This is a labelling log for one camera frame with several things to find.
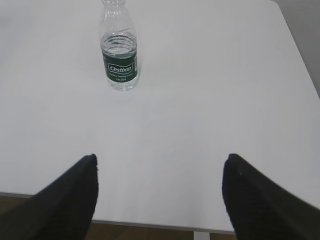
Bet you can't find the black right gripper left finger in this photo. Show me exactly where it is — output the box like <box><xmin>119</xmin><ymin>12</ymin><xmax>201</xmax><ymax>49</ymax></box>
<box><xmin>0</xmin><ymin>154</ymin><xmax>99</xmax><ymax>240</ymax></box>

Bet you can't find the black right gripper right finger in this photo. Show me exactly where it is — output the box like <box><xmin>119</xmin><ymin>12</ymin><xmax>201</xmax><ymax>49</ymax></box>
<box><xmin>222</xmin><ymin>153</ymin><xmax>320</xmax><ymax>240</ymax></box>

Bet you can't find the clear green-label water bottle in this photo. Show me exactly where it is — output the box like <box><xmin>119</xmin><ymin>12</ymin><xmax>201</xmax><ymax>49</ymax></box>
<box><xmin>98</xmin><ymin>0</ymin><xmax>139</xmax><ymax>91</ymax></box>

